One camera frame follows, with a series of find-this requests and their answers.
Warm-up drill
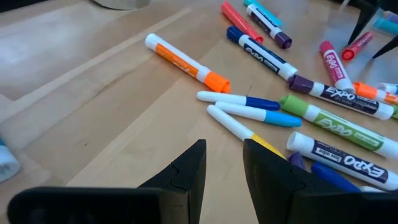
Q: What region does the teal highlighter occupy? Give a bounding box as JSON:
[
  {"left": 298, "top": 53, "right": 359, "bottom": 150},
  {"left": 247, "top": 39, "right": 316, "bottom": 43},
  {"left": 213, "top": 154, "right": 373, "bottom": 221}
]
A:
[{"left": 243, "top": 0, "right": 284, "bottom": 28}]

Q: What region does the pink highlighter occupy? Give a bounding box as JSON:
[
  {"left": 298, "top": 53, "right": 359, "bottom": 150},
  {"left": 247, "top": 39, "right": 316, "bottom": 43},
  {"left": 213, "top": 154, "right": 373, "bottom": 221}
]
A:
[
  {"left": 221, "top": 1, "right": 264, "bottom": 44},
  {"left": 341, "top": 30, "right": 376, "bottom": 62}
]

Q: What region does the clear plastic bin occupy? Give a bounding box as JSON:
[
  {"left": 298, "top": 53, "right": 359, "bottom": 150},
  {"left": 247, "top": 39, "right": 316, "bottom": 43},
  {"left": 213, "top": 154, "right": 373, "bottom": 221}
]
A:
[{"left": 329, "top": 0, "right": 398, "bottom": 72}]

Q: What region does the purple highlighter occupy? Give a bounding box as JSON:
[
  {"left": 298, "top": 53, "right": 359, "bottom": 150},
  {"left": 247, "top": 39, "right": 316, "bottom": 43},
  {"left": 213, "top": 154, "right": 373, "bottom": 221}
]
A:
[{"left": 384, "top": 11, "right": 398, "bottom": 24}]

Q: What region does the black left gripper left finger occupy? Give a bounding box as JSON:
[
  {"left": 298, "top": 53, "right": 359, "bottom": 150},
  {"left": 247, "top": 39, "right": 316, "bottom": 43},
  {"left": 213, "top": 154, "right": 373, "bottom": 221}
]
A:
[{"left": 138, "top": 139, "right": 207, "bottom": 224}]

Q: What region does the orange Expo marker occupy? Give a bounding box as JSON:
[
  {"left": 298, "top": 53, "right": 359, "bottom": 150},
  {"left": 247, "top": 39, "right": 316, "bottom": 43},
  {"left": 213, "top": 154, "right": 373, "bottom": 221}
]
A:
[
  {"left": 144, "top": 32, "right": 232, "bottom": 94},
  {"left": 353, "top": 81, "right": 398, "bottom": 106}
]

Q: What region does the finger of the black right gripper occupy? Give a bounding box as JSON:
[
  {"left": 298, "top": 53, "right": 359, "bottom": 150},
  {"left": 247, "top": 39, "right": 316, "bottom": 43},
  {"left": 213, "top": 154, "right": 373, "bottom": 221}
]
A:
[
  {"left": 372, "top": 34, "right": 398, "bottom": 60},
  {"left": 347, "top": 0, "right": 382, "bottom": 45}
]

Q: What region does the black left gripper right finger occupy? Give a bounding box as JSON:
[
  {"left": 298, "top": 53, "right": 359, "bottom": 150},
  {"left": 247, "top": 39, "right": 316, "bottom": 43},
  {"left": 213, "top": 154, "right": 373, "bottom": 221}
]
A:
[{"left": 243, "top": 139, "right": 363, "bottom": 224}]

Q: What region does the teal Expo marker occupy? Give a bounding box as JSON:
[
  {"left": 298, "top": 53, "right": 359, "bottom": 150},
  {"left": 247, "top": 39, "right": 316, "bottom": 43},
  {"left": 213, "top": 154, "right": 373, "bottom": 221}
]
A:
[
  {"left": 377, "top": 82, "right": 398, "bottom": 95},
  {"left": 0, "top": 138, "right": 21, "bottom": 184}
]

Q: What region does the purple Expo marker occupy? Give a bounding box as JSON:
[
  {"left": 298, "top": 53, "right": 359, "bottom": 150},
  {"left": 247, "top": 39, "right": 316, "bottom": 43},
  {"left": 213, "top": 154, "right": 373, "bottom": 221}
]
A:
[
  {"left": 287, "top": 74, "right": 396, "bottom": 121},
  {"left": 246, "top": 3, "right": 294, "bottom": 50},
  {"left": 286, "top": 130, "right": 398, "bottom": 192}
]

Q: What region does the pink Expo marker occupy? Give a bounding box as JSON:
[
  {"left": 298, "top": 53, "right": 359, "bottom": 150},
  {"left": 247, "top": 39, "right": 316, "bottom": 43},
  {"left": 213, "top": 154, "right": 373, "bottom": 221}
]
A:
[{"left": 319, "top": 40, "right": 356, "bottom": 93}]

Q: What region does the blue highlighter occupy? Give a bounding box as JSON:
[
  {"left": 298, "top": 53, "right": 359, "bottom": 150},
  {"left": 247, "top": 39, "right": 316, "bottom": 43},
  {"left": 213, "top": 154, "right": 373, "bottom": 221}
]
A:
[{"left": 373, "top": 17, "right": 398, "bottom": 35}]

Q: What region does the light blue cap mini marker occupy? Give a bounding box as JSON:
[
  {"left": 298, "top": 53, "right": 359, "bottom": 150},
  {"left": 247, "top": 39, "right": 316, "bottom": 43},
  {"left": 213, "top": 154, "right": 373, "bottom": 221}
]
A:
[{"left": 215, "top": 100, "right": 303, "bottom": 128}]

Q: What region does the yellow cap mini marker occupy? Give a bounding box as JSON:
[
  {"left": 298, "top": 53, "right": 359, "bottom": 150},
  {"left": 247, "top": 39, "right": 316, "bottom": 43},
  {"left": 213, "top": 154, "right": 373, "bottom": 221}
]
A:
[{"left": 206, "top": 104, "right": 286, "bottom": 160}]

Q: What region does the blue Expo marker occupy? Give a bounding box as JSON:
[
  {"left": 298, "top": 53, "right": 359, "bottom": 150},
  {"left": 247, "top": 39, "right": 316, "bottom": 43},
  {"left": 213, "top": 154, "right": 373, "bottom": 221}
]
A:
[{"left": 226, "top": 25, "right": 299, "bottom": 82}]

